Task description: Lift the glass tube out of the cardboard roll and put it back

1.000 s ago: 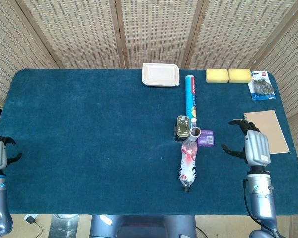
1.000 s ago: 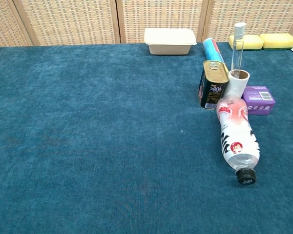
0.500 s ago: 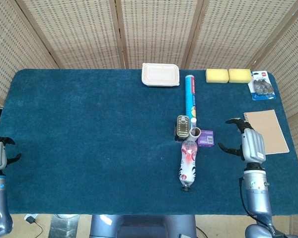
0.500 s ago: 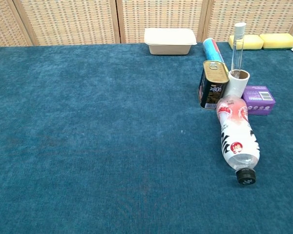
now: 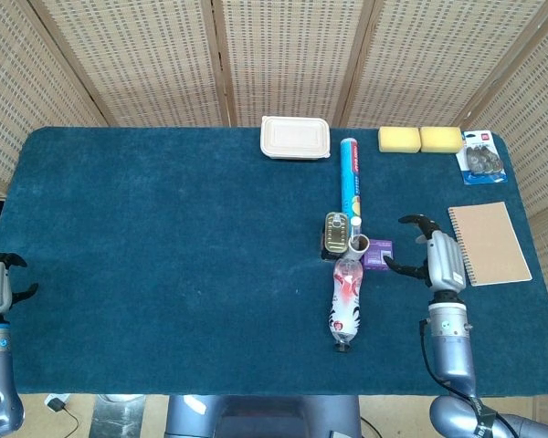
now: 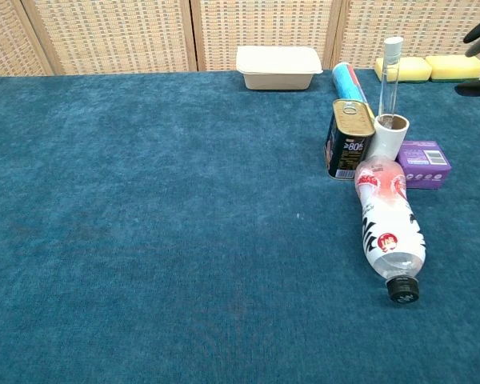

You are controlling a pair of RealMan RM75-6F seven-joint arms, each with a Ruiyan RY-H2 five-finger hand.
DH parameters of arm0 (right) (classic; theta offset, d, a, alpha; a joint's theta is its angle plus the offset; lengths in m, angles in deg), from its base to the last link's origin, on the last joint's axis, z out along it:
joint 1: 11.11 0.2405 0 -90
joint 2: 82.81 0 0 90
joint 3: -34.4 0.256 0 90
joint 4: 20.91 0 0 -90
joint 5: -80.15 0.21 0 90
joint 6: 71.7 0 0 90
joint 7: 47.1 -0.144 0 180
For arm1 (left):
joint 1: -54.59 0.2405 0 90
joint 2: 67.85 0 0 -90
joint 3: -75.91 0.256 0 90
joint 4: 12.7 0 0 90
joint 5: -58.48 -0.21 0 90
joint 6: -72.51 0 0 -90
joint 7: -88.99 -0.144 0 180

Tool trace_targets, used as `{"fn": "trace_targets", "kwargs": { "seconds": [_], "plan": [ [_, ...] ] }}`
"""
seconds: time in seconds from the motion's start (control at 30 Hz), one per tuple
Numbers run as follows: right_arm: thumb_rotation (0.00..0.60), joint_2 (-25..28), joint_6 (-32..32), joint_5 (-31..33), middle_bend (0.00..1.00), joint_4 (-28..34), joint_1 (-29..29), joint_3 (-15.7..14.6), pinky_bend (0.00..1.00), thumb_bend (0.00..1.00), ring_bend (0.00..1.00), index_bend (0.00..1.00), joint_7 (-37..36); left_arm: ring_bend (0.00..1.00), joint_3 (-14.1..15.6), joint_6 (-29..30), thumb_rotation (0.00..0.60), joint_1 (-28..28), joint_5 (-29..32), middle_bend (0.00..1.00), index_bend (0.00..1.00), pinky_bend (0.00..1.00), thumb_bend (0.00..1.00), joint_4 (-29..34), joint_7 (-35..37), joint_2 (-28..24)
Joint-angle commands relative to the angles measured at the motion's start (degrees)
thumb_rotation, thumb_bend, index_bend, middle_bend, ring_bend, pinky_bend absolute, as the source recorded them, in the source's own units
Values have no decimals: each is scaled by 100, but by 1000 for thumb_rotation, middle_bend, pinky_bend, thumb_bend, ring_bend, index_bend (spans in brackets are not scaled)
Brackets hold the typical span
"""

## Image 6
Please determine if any clear white-capped test tube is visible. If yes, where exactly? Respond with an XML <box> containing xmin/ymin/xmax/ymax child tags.
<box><xmin>378</xmin><ymin>36</ymin><xmax>405</xmax><ymax>121</ymax></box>

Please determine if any white cardboard tube holder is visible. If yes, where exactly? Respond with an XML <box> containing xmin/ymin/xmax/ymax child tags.
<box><xmin>366</xmin><ymin>113</ymin><xmax>411</xmax><ymax>162</ymax></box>

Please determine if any yellow sponge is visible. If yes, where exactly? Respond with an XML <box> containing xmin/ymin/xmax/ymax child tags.
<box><xmin>374</xmin><ymin>56</ymin><xmax>433</xmax><ymax>84</ymax></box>
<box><xmin>425</xmin><ymin>54</ymin><xmax>480</xmax><ymax>83</ymax></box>

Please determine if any purple small box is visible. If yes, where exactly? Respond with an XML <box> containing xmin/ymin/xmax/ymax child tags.
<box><xmin>395</xmin><ymin>139</ymin><xmax>453</xmax><ymax>190</ymax></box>

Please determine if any blue cling wrap roll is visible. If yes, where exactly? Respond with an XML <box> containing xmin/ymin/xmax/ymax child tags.
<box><xmin>331</xmin><ymin>61</ymin><xmax>376</xmax><ymax>120</ymax></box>

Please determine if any black gold luncheon meat can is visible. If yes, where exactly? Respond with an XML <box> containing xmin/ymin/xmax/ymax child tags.
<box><xmin>324</xmin><ymin>98</ymin><xmax>376</xmax><ymax>182</ymax></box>

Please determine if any beige lidded food container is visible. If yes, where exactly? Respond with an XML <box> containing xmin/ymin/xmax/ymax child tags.
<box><xmin>235</xmin><ymin>45</ymin><xmax>324</xmax><ymax>91</ymax></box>

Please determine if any white red plastic bottle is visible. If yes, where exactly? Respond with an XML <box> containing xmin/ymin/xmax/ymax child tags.
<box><xmin>354</xmin><ymin>155</ymin><xmax>428</xmax><ymax>306</ymax></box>

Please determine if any woven bamboo folding screen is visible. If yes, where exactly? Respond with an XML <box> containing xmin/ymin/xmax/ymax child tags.
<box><xmin>0</xmin><ymin>0</ymin><xmax>480</xmax><ymax>78</ymax></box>

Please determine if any blue carpet table mat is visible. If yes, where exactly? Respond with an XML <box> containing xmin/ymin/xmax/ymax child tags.
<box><xmin>0</xmin><ymin>68</ymin><xmax>480</xmax><ymax>384</ymax></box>

